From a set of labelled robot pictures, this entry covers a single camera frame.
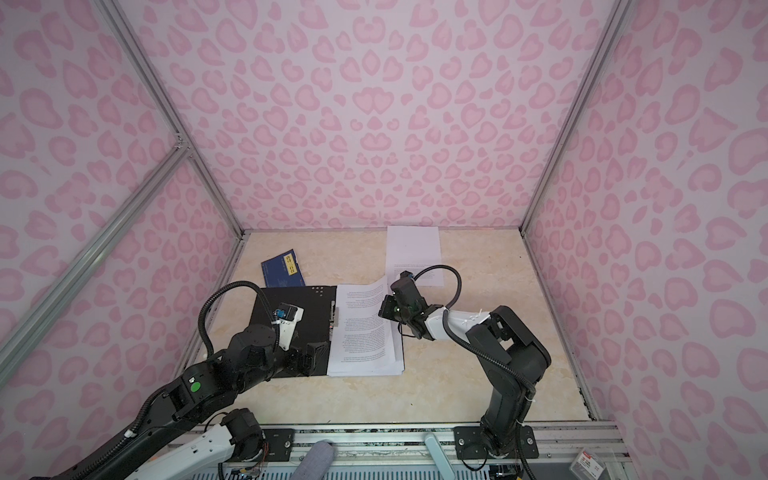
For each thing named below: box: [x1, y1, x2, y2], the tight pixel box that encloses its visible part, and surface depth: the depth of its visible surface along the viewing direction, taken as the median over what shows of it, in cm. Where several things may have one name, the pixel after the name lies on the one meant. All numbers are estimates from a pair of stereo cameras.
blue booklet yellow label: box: [261, 249, 306, 288], surface depth 109 cm
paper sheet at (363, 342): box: [328, 275, 405, 377], surface depth 92 cm
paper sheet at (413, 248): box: [386, 226, 445, 296], surface depth 119 cm
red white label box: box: [569, 448, 607, 480], surface depth 70 cm
